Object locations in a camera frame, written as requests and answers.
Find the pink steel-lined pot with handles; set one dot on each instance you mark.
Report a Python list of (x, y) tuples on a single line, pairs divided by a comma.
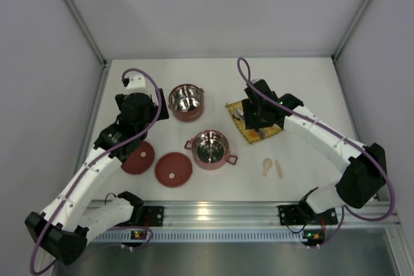
[(210, 150)]

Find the dark red lid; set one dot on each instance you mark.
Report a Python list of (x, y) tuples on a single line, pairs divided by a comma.
[(139, 160), (173, 169)]

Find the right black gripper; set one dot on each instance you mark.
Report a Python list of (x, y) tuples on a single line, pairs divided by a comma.
[(255, 122)]

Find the black white sushi roll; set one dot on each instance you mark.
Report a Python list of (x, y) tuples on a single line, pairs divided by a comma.
[(238, 115)]

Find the cream small stick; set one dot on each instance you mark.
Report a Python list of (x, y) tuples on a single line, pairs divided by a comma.
[(279, 169)]

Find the right black base bracket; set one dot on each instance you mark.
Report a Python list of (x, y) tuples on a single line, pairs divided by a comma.
[(289, 215)]

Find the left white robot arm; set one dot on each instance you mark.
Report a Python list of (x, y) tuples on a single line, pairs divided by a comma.
[(63, 229)]

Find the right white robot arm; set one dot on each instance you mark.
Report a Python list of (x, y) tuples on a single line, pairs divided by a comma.
[(363, 168)]

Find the metal tongs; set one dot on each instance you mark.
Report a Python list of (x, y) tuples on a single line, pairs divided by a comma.
[(261, 132)]

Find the left black base bracket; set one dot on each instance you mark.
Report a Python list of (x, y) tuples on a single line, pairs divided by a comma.
[(153, 216)]

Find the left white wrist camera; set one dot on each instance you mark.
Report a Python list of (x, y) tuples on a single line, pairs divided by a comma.
[(135, 83)]

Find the black base bracket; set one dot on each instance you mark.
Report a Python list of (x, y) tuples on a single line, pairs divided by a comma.
[(153, 216), (289, 215)]

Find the dark red lid left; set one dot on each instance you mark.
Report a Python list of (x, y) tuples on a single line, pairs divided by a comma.
[(139, 160)]

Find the dark red steel-lined pot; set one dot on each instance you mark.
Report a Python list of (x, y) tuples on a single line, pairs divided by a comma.
[(181, 97)]

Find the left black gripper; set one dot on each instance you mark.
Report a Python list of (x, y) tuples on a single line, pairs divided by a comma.
[(160, 105)]

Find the dark red lid right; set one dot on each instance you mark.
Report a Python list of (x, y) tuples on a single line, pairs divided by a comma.
[(173, 169)]

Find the orange fried food piece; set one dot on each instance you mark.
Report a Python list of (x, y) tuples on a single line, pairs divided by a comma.
[(254, 134)]

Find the aluminium mounting rail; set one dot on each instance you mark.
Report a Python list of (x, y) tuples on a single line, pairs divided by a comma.
[(234, 222)]

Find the cream small spoon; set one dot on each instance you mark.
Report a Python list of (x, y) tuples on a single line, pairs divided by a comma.
[(267, 164)]

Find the bamboo serving mat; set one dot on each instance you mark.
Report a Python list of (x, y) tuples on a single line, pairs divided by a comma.
[(240, 125)]

